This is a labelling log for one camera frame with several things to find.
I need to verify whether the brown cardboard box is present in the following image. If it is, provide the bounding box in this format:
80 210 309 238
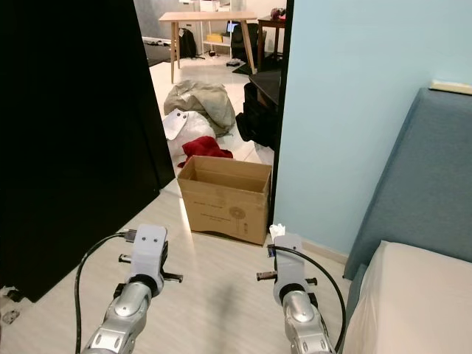
177 155 274 246

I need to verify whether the red cloth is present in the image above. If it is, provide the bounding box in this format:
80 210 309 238
177 135 235 169

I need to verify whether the white plastic bag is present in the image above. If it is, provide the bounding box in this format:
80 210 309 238
164 111 218 159

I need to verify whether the beige sheeted mattress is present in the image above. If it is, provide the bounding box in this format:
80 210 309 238
343 240 472 354

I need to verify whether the black wardrobe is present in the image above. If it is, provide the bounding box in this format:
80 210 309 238
0 0 178 303

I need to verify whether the olive grey cloth heap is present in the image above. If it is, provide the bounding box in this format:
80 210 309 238
164 80 238 137

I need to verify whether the black office chair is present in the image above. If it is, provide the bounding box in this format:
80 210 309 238
229 22 259 71

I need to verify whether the dark brown table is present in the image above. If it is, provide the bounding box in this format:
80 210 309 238
257 16 288 71

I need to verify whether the light wooden table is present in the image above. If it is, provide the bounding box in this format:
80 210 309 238
159 11 259 83

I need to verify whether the white remote control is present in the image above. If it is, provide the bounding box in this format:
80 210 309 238
429 80 472 95

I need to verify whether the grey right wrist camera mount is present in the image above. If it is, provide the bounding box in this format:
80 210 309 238
273 234 310 305

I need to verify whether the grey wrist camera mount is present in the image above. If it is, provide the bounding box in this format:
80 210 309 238
273 234 310 305
131 225 168 285

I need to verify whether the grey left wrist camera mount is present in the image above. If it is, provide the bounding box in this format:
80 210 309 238
131 225 168 285

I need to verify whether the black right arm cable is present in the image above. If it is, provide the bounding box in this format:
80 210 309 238
273 246 349 354

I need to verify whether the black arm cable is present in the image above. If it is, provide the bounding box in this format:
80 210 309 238
273 246 349 354
74 232 137 354

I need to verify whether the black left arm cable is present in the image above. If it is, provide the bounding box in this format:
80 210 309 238
74 232 137 354

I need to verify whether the black door frame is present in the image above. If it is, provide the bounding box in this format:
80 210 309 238
268 0 296 229

